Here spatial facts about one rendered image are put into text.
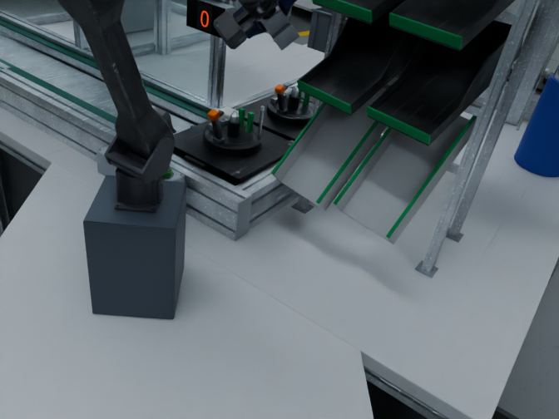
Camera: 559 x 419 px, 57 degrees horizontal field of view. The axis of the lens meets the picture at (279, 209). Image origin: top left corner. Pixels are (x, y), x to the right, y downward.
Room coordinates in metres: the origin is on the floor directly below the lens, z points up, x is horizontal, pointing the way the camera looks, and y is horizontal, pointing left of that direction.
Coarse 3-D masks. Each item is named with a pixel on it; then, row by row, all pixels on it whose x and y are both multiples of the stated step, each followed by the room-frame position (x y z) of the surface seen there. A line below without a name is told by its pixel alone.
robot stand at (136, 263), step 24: (168, 192) 0.72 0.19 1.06; (96, 216) 0.63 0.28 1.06; (120, 216) 0.64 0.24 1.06; (144, 216) 0.65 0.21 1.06; (168, 216) 0.66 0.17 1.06; (96, 240) 0.61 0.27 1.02; (120, 240) 0.62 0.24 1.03; (144, 240) 0.62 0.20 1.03; (168, 240) 0.62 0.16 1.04; (96, 264) 0.61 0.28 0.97; (120, 264) 0.62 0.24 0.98; (144, 264) 0.62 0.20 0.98; (168, 264) 0.62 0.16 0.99; (96, 288) 0.61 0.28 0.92; (120, 288) 0.62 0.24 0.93; (144, 288) 0.62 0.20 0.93; (168, 288) 0.62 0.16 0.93; (96, 312) 0.61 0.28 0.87; (120, 312) 0.62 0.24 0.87; (144, 312) 0.62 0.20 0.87; (168, 312) 0.62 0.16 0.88
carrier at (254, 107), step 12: (276, 96) 1.44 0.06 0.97; (288, 96) 1.45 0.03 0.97; (300, 96) 1.38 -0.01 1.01; (252, 108) 1.33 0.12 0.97; (276, 108) 1.31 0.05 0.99; (288, 108) 1.32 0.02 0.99; (300, 108) 1.34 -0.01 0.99; (312, 108) 1.35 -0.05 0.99; (264, 120) 1.27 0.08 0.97; (276, 120) 1.27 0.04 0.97; (288, 120) 1.26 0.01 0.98; (300, 120) 1.27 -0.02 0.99; (276, 132) 1.21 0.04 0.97; (288, 132) 1.21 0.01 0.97
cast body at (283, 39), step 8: (272, 16) 0.99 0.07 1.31; (280, 16) 0.99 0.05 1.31; (264, 24) 0.98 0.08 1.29; (272, 24) 0.99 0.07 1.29; (280, 24) 0.99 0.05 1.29; (288, 24) 0.99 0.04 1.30; (272, 32) 0.99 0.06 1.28; (280, 32) 0.98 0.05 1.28; (288, 32) 0.98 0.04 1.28; (296, 32) 0.99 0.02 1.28; (280, 40) 0.98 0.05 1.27; (288, 40) 0.99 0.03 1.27; (280, 48) 0.98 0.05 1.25
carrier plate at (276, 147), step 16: (192, 128) 1.15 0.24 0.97; (256, 128) 1.21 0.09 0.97; (176, 144) 1.06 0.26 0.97; (192, 144) 1.07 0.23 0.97; (272, 144) 1.14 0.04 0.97; (288, 144) 1.15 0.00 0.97; (208, 160) 1.01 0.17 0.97; (224, 160) 1.02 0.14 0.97; (240, 160) 1.03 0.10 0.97; (256, 160) 1.04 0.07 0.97; (272, 160) 1.05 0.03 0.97; (224, 176) 0.97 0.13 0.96; (240, 176) 0.96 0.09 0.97
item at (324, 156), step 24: (312, 120) 0.98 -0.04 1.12; (336, 120) 1.01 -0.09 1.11; (360, 120) 0.99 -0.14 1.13; (312, 144) 0.98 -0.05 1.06; (336, 144) 0.96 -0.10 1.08; (360, 144) 0.90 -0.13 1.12; (288, 168) 0.94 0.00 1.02; (312, 168) 0.93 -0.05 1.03; (336, 168) 0.92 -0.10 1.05; (312, 192) 0.89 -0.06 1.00; (336, 192) 0.87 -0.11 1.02
